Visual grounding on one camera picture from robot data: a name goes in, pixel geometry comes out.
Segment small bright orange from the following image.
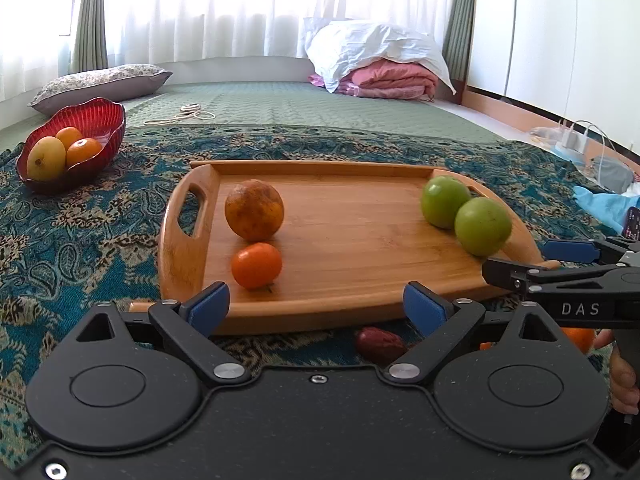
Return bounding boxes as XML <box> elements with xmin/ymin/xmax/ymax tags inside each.
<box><xmin>562</xmin><ymin>327</ymin><xmax>597</xmax><ymax>356</ymax></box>

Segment tangerine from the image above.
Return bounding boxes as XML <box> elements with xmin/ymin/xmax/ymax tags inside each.
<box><xmin>231</xmin><ymin>243</ymin><xmax>283</xmax><ymax>289</ymax></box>

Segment green apple large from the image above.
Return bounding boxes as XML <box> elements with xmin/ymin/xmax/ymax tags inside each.
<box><xmin>420</xmin><ymin>176</ymin><xmax>472</xmax><ymax>230</ymax></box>

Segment large mottled orange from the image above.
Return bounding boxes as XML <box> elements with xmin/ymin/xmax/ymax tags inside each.
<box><xmin>224</xmin><ymin>179</ymin><xmax>284</xmax><ymax>243</ymax></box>

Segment right hand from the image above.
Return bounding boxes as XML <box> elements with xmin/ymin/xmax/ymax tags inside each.
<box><xmin>594</xmin><ymin>330</ymin><xmax>639</xmax><ymax>415</ymax></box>

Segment light blue cloth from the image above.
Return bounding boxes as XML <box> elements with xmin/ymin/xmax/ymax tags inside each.
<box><xmin>573</xmin><ymin>185</ymin><xmax>639</xmax><ymax>234</ymax></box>

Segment dark red date fruit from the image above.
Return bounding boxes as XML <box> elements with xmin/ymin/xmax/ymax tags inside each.
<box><xmin>355</xmin><ymin>327</ymin><xmax>408</xmax><ymax>367</ymax></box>

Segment wooden serving tray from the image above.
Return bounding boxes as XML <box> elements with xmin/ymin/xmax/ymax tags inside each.
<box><xmin>128</xmin><ymin>159</ymin><xmax>562</xmax><ymax>336</ymax></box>

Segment teal paisley cloth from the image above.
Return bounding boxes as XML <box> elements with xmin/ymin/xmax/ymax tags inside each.
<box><xmin>1</xmin><ymin>125</ymin><xmax>610</xmax><ymax>469</ymax></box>

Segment front orange in bowl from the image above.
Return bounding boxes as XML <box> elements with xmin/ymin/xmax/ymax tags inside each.
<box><xmin>66</xmin><ymin>138</ymin><xmax>103</xmax><ymax>168</ymax></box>

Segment orange in bowl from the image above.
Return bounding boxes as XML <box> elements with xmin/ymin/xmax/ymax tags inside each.
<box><xmin>55</xmin><ymin>127</ymin><xmax>84</xmax><ymax>150</ymax></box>
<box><xmin>66</xmin><ymin>138</ymin><xmax>103</xmax><ymax>168</ymax></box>

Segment yellow mango in bowl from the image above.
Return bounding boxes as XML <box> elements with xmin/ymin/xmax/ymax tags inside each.
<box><xmin>26</xmin><ymin>136</ymin><xmax>66</xmax><ymax>182</ymax></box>

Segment red glass fruit bowl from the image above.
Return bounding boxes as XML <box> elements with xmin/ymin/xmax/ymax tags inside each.
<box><xmin>16</xmin><ymin>98</ymin><xmax>126</xmax><ymax>195</ymax></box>

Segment back orange in bowl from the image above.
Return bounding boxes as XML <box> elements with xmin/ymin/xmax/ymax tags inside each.
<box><xmin>55</xmin><ymin>127</ymin><xmax>84</xmax><ymax>150</ymax></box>

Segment green quilted mat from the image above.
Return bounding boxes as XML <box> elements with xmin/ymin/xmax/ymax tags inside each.
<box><xmin>0</xmin><ymin>80</ymin><xmax>507</xmax><ymax>154</ymax></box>

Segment floral grey pillow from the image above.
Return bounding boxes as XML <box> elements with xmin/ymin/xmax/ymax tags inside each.
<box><xmin>29</xmin><ymin>64</ymin><xmax>172</xmax><ymax>116</ymax></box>

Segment folded pink blanket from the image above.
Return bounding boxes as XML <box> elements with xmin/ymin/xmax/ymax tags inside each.
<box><xmin>336</xmin><ymin>60</ymin><xmax>439</xmax><ymax>101</ymax></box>

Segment green drape right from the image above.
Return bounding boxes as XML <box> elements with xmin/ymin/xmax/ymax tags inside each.
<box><xmin>442</xmin><ymin>0</ymin><xmax>475</xmax><ymax>82</ymax></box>

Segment green drape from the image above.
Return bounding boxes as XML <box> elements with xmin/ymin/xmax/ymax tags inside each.
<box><xmin>442</xmin><ymin>0</ymin><xmax>475</xmax><ymax>82</ymax></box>
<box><xmin>70</xmin><ymin>0</ymin><xmax>108</xmax><ymax>73</ymax></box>

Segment green drape middle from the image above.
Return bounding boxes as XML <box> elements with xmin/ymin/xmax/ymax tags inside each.
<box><xmin>70</xmin><ymin>0</ymin><xmax>108</xmax><ymax>73</ymax></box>

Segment white pillow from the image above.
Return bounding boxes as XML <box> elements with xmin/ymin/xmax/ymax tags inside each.
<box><xmin>306</xmin><ymin>21</ymin><xmax>456</xmax><ymax>93</ymax></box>

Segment white sheer curtain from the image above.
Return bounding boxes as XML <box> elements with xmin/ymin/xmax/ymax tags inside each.
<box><xmin>1</xmin><ymin>0</ymin><xmax>452</xmax><ymax>100</ymax></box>

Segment beaded cord on mat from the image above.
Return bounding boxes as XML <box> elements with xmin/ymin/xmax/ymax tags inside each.
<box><xmin>143</xmin><ymin>102</ymin><xmax>217</xmax><ymax>126</ymax></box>

